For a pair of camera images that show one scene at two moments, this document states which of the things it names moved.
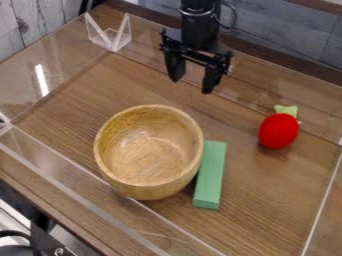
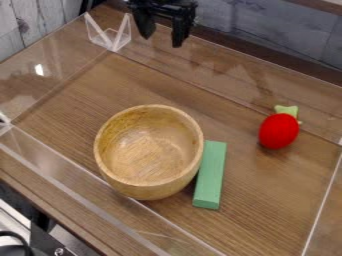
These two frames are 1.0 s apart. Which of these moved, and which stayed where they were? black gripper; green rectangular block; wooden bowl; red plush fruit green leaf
Moved: black gripper
Stayed: green rectangular block; red plush fruit green leaf; wooden bowl
